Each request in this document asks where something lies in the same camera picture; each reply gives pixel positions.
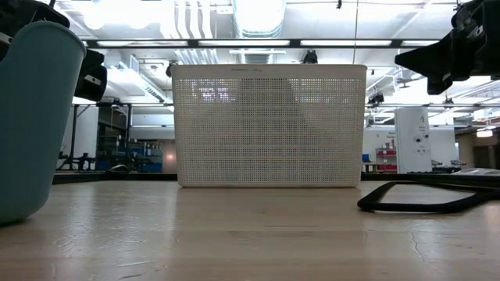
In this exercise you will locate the teal plastic bin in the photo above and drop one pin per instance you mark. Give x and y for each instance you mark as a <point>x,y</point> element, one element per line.
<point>31,136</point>

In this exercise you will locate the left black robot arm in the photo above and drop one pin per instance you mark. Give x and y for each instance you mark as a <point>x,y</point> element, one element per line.
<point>35,11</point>

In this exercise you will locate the black overhead crossbar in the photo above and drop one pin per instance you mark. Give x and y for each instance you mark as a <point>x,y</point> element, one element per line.
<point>295,43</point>

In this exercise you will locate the dark background shelf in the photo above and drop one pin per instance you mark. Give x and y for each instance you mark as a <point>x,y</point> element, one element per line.
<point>113,136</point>

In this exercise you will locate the dark velvet clothes hanger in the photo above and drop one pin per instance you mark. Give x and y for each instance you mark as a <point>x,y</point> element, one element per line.
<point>410,207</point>

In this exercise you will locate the black aluminium table frame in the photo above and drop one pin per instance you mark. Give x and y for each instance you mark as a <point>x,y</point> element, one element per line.
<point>117,177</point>

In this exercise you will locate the white perforated laundry basket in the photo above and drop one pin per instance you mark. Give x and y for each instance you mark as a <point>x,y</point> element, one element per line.
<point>269,129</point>

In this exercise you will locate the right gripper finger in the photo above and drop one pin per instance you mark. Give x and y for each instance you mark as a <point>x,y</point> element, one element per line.
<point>437,66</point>
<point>437,48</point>

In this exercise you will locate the blue storage bins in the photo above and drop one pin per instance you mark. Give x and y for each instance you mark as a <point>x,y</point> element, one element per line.
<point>150,166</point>

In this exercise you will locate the red background shelf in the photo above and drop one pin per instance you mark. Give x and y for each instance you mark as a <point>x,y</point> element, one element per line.
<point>386,167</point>

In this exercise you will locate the black ceiling spotlight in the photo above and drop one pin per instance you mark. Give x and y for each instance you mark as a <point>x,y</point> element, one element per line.
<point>376,98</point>
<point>170,69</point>
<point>310,57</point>

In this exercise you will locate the glowing wall lamp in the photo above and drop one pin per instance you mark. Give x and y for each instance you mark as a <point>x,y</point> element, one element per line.
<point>484,133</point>

